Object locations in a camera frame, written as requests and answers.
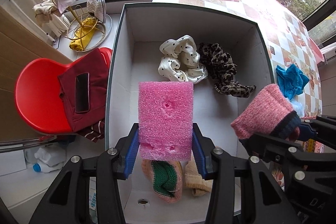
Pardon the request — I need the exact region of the pink knitted sock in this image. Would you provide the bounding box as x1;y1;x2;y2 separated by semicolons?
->
231;84;301;141

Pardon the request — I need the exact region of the pink foam sponge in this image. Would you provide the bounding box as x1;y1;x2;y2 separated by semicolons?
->
138;81;194;161

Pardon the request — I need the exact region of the blue cloth scrunchie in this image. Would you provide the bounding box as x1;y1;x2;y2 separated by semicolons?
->
276;64;309;101

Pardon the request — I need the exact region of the light blue fluffy scrunchie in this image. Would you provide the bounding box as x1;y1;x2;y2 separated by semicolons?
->
286;98;305;118

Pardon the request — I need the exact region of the beige knitted sock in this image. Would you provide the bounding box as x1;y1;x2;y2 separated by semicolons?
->
185;155;213;197

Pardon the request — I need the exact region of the pink green knitted item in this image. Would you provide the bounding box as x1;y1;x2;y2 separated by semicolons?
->
141;159;183;203

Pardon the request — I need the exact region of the white plastic bottle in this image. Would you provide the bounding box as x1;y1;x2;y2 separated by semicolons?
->
24;144;67;173

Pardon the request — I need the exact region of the dark red fabric bag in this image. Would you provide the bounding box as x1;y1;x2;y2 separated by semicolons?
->
58;49;109;132

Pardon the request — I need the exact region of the leopard print scrunchie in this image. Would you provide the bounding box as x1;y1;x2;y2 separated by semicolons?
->
198;43;256;98

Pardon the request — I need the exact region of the white polka dot scrunchie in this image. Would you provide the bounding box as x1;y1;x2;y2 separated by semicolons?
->
158;35;208;84

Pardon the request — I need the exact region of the red plastic chair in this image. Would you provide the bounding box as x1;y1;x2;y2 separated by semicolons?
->
14;48;112;142

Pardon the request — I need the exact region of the grey open storage box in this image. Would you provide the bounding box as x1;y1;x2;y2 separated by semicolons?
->
105;3;274;223

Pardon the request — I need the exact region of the yellow cloth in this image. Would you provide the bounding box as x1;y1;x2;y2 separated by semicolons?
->
69;17;98;52

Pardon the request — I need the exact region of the grey striped cloth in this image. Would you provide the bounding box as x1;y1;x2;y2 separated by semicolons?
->
87;0;106;23

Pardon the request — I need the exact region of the patterned checkered tablecloth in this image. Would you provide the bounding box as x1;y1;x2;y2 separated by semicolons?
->
153;0;322;117

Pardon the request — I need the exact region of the cream cloth on rack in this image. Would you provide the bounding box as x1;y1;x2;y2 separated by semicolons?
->
33;0;70;36

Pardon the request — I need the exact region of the gold wire rack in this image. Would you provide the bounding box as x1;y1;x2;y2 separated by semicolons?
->
52;0;111;53

